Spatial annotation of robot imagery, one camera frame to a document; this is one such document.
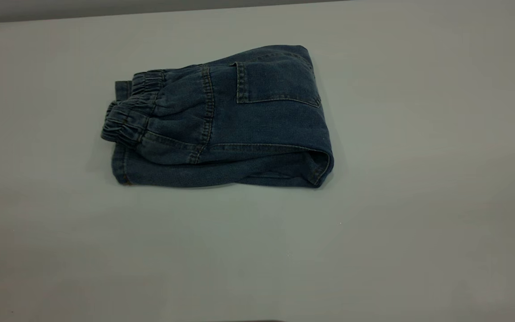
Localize blue denim shorts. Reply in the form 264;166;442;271
101;44;334;188

